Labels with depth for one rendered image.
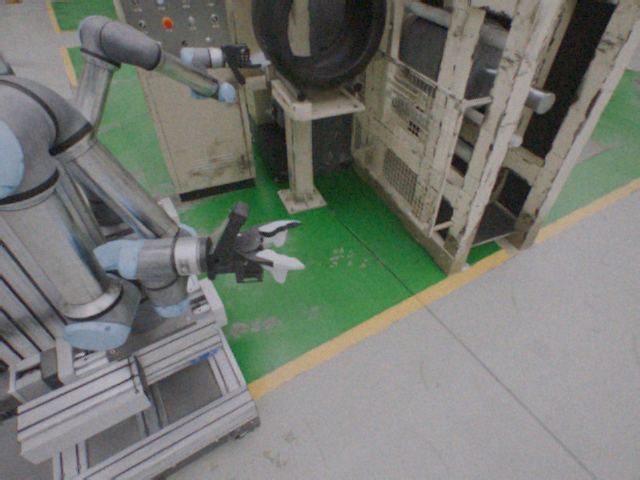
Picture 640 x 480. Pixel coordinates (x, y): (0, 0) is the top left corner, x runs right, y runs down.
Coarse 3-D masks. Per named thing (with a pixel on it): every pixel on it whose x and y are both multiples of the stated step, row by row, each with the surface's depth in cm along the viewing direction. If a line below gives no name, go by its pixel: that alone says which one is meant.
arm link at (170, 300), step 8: (176, 280) 77; (184, 280) 81; (152, 288) 75; (160, 288) 75; (168, 288) 76; (176, 288) 78; (184, 288) 81; (152, 296) 77; (160, 296) 76; (168, 296) 77; (176, 296) 78; (184, 296) 81; (152, 304) 80; (160, 304) 78; (168, 304) 78; (176, 304) 79; (184, 304) 82; (160, 312) 80; (168, 312) 80; (176, 312) 81
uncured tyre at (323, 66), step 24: (264, 0) 144; (288, 0) 142; (360, 0) 176; (384, 0) 157; (264, 24) 148; (360, 24) 181; (384, 24) 164; (264, 48) 158; (288, 48) 153; (336, 48) 187; (360, 48) 181; (288, 72) 160; (312, 72) 187; (336, 72) 185; (360, 72) 173
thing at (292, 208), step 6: (282, 192) 264; (288, 192) 266; (318, 192) 266; (282, 198) 260; (318, 198) 260; (288, 204) 255; (294, 204) 255; (300, 204) 255; (312, 204) 255; (318, 204) 255; (324, 204) 256; (288, 210) 251; (294, 210) 250; (300, 210) 251; (306, 210) 252
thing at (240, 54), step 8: (224, 48) 153; (232, 48) 154; (240, 48) 153; (248, 48) 155; (224, 56) 153; (232, 56) 156; (240, 56) 155; (248, 56) 157; (224, 64) 155; (240, 64) 158
